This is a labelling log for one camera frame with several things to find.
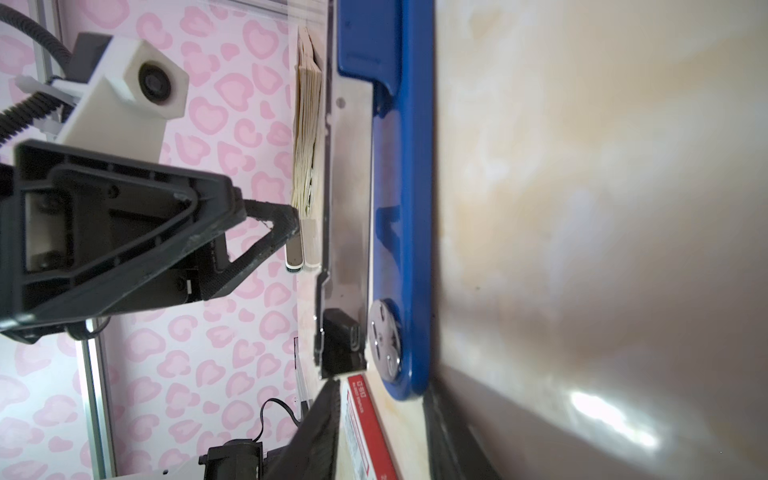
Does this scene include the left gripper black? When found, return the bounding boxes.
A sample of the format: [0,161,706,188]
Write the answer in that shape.
[1,140,300,344]

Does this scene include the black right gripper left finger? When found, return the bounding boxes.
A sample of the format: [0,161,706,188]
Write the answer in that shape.
[265,379,341,480]

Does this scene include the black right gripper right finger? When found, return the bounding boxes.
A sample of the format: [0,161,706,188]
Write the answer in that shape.
[423,383,500,479]

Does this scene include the red white staple box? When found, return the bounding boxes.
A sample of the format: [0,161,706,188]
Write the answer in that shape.
[341,374,399,480]

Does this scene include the dark blue booklet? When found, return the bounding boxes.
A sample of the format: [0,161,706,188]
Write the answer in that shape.
[291,26,324,220]

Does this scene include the aluminium corner frame post left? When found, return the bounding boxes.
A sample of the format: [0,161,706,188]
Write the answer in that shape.
[76,317,119,479]

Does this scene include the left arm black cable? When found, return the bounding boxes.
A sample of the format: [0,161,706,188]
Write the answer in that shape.
[0,2,76,145]

